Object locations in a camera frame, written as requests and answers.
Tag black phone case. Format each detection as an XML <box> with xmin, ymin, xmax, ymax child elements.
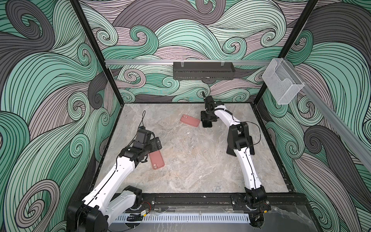
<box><xmin>202</xmin><ymin>120</ymin><xmax>213</xmax><ymax>128</ymax></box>

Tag pink phone case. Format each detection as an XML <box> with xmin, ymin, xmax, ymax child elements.
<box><xmin>180</xmin><ymin>115</ymin><xmax>201</xmax><ymax>128</ymax></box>
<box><xmin>149</xmin><ymin>150</ymin><xmax>165</xmax><ymax>170</ymax></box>

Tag purple-edged black smartphone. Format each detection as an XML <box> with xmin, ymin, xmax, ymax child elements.
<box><xmin>226</xmin><ymin>147</ymin><xmax>236</xmax><ymax>157</ymax></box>

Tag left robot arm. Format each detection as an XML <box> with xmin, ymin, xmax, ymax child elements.
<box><xmin>66</xmin><ymin>126</ymin><xmax>162</xmax><ymax>232</ymax></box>

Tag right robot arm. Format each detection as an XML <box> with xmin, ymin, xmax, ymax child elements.
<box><xmin>201</xmin><ymin>92</ymin><xmax>267</xmax><ymax>210</ymax></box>

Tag black wall tray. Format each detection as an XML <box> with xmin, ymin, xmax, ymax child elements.
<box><xmin>173</xmin><ymin>61</ymin><xmax>236</xmax><ymax>80</ymax></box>

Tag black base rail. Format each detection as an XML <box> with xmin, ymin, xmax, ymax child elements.
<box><xmin>141</xmin><ymin>192</ymin><xmax>308</xmax><ymax>207</ymax></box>

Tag aluminium wall rail back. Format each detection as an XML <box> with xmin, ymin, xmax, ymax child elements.
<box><xmin>104</xmin><ymin>59</ymin><xmax>271</xmax><ymax>66</ymax></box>

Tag aluminium wall rail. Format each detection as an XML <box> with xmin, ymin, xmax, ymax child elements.
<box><xmin>104</xmin><ymin>59</ymin><xmax>271</xmax><ymax>66</ymax></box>
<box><xmin>283</xmin><ymin>59</ymin><xmax>371</xmax><ymax>171</ymax></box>

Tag clear acrylic wall holder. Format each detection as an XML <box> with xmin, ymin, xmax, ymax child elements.
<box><xmin>262</xmin><ymin>58</ymin><xmax>304</xmax><ymax>105</ymax></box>

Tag white slotted cable duct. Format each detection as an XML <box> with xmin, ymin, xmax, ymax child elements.
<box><xmin>115</xmin><ymin>213</ymin><xmax>250</xmax><ymax>224</ymax></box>

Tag aluminium wall rail right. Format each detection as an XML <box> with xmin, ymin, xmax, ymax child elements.
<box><xmin>283</xmin><ymin>59</ymin><xmax>371</xmax><ymax>171</ymax></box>

